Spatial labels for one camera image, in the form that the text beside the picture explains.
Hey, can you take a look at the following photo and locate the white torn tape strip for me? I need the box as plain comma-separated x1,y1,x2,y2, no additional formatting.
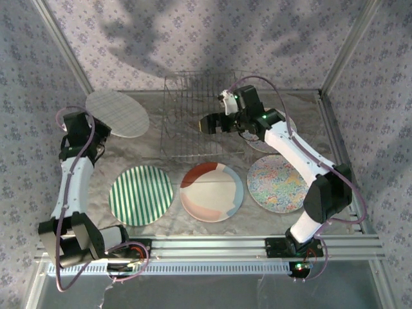
98,278,117,309

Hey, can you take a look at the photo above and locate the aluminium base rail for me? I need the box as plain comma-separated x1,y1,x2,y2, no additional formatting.
34,234,386,262

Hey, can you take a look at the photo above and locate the grey plaid plate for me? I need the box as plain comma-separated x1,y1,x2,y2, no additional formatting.
85,90,151,139

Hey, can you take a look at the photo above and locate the aluminium frame post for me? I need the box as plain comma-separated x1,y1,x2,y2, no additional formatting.
32,0,97,100
320,0,384,96

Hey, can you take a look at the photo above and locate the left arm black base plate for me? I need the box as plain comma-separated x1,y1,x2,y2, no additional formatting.
95,237,153,259

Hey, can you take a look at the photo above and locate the vivid colourful squiggle plate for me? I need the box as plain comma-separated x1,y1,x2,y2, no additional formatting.
247,154,310,215

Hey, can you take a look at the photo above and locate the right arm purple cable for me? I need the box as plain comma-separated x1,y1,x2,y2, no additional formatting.
229,75,368,284

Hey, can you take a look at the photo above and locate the wire dish rack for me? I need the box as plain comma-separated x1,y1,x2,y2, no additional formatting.
160,71,245,158

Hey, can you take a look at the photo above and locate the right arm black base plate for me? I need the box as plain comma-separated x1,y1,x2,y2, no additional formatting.
264,237,324,259

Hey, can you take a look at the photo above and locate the pastel colourful squiggle plate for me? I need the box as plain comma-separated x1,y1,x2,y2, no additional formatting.
243,108,297,154

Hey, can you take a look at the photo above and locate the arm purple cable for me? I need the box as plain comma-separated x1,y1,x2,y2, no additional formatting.
229,75,368,284
55,106,151,293

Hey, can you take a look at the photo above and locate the aluminium back rail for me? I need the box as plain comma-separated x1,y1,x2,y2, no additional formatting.
95,89,323,97

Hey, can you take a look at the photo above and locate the red blue colour block plate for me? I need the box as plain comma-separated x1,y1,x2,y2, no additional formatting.
179,162,245,223

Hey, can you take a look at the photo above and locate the green white striped plate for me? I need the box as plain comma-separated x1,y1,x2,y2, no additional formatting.
108,164,174,227

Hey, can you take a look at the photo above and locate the aluminium side rail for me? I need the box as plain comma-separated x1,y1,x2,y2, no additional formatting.
25,93,97,309
317,89,368,234

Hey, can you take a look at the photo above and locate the white slotted cable duct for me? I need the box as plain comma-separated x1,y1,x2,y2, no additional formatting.
47,259,292,277

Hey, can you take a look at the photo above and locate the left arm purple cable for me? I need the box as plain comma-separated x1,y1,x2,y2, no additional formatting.
55,106,151,293

